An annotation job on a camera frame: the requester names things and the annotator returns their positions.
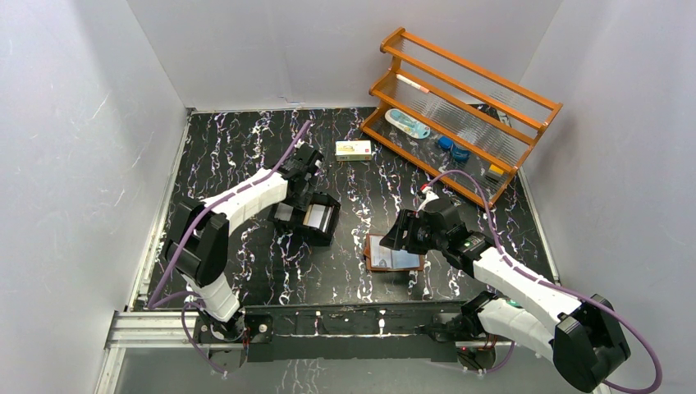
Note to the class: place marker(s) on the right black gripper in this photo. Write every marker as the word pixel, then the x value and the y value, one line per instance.
pixel 406 220

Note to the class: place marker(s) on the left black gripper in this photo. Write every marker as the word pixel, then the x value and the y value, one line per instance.
pixel 304 216

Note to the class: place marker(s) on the black card tray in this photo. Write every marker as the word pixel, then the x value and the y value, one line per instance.
pixel 311 235

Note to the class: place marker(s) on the white gold VIP card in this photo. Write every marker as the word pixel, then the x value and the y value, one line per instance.
pixel 380 256

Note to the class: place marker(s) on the brown leather card holder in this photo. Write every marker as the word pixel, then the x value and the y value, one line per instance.
pixel 403 260

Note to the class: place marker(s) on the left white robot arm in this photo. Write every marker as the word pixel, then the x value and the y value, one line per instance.
pixel 198 240

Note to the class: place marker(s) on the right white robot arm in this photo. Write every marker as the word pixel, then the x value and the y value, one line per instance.
pixel 580 337

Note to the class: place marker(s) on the small yellow white box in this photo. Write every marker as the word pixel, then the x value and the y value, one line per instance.
pixel 353 150

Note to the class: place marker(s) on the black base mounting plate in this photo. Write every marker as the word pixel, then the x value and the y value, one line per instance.
pixel 429 330

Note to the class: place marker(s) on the blue round cap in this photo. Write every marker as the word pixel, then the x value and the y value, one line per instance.
pixel 445 143
pixel 459 154

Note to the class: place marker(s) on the yellow black small block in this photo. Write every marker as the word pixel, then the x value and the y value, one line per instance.
pixel 494 172

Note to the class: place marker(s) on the light blue packaged item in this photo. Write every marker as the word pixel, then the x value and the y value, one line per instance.
pixel 407 124

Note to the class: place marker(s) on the orange wooden shelf rack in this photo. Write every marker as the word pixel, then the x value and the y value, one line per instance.
pixel 497 120

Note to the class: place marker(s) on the white pink marker pen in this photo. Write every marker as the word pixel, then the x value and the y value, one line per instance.
pixel 412 84

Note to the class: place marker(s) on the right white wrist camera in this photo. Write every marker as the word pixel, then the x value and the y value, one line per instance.
pixel 429 198

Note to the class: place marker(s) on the aluminium frame rail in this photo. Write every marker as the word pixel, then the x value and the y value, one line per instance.
pixel 171 351

